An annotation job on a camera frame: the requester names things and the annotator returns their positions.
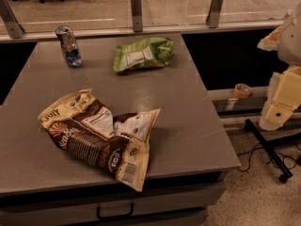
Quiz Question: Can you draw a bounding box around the orange tape roll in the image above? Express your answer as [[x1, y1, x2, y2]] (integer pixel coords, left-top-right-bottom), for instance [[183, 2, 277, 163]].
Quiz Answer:
[[233, 83, 252, 99]]

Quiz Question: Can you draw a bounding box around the green chip bag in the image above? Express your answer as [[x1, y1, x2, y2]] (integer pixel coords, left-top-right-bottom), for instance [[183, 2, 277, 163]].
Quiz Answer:
[[113, 37, 174, 73]]

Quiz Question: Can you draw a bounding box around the right metal glass bracket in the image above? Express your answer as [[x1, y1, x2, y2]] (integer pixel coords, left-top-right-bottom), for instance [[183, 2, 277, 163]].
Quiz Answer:
[[206, 0, 224, 28]]

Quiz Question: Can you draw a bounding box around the metal glass bracket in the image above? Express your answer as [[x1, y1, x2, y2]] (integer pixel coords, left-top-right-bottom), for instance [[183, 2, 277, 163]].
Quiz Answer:
[[131, 0, 143, 32], [0, 0, 24, 39], [206, 0, 224, 28]]

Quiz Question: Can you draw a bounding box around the black wheeled stand base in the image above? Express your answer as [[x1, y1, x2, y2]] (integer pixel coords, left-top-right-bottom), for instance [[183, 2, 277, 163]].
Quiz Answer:
[[245, 119, 301, 184]]

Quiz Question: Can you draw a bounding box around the brown chip bag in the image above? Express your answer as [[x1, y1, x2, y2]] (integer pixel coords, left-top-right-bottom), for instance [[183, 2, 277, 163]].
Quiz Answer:
[[38, 89, 159, 191]]

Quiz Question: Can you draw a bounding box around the middle metal glass bracket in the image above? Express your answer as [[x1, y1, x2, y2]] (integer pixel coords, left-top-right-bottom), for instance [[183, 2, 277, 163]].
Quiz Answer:
[[131, 0, 143, 32]]

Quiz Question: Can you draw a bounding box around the black drawer handle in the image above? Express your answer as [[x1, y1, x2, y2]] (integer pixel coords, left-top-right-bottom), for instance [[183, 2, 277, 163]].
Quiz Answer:
[[96, 202, 135, 221]]

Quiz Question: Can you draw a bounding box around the left metal glass bracket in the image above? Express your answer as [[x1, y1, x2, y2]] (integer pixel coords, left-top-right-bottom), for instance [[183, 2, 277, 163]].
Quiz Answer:
[[0, 0, 24, 39]]

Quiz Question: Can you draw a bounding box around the black floor cable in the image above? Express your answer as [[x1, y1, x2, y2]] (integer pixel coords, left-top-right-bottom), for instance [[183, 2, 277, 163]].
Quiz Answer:
[[237, 140, 301, 173]]

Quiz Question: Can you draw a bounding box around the grey cabinet drawer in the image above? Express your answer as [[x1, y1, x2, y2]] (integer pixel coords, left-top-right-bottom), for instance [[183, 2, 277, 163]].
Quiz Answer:
[[0, 182, 226, 226]]

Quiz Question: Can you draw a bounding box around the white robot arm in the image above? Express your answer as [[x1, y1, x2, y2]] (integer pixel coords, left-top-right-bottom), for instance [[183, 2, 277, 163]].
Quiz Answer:
[[258, 4, 301, 131]]

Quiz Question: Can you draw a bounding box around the silver blue drink can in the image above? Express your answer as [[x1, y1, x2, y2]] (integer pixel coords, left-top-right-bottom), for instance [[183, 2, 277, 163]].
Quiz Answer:
[[55, 25, 82, 68]]

